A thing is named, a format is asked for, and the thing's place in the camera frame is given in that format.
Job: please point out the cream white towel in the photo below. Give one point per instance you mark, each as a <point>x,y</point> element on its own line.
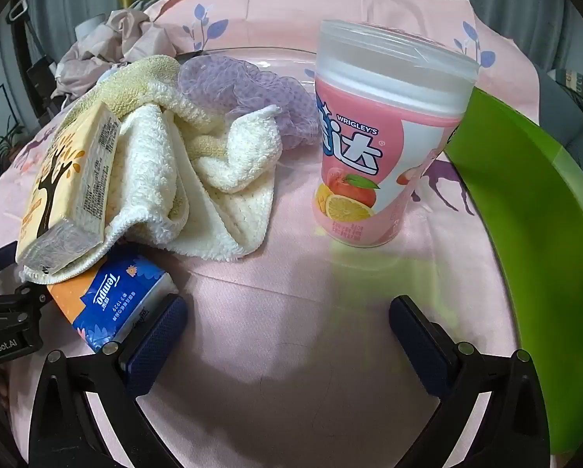
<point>174,180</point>

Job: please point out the potted green plant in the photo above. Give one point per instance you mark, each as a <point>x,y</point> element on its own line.
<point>11,148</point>

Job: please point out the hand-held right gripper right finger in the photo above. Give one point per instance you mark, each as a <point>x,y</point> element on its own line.
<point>413,331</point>

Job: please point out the pink gum container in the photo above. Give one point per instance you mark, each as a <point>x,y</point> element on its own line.
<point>369,156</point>

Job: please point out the patterned cushion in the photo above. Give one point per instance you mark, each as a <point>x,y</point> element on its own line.
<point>579,90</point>

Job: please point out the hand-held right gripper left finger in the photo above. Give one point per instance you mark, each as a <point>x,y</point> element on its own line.
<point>160,336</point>

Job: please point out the crumpled pinkish grey cloth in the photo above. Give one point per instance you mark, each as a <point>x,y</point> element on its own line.
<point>125,34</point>

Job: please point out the purple mesh bath sponge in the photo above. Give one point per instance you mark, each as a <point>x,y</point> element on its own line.
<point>272,87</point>

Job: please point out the white paper roll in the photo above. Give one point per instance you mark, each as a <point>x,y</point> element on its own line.
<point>89,27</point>

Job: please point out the yellow tree-print tissue pack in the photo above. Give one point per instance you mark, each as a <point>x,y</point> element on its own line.
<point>62,180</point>

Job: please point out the blue orange tissue pack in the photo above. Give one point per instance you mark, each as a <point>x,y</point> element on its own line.
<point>111,292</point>

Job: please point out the clear glass jar metal lid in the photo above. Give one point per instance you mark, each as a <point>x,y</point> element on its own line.
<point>272,56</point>

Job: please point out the pink printed bedsheet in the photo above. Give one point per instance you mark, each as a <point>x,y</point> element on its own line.
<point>281,253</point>

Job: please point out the green storage box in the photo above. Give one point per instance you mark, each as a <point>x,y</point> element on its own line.
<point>530,253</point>

